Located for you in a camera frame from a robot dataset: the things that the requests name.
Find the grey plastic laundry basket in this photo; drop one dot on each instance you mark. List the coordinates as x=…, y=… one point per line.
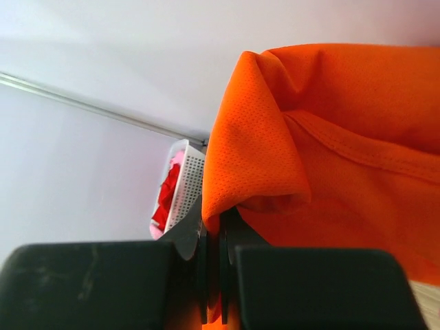
x=189, y=183

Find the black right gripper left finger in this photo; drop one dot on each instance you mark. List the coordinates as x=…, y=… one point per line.
x=110, y=285

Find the red t-shirt in basket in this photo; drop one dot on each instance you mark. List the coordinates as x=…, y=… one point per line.
x=166, y=196

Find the pink t-shirt in basket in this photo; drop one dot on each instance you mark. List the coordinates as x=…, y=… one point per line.
x=156, y=233

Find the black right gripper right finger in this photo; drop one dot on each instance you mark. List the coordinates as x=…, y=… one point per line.
x=268, y=287

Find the orange t-shirt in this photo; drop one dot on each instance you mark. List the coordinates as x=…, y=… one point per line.
x=332, y=146

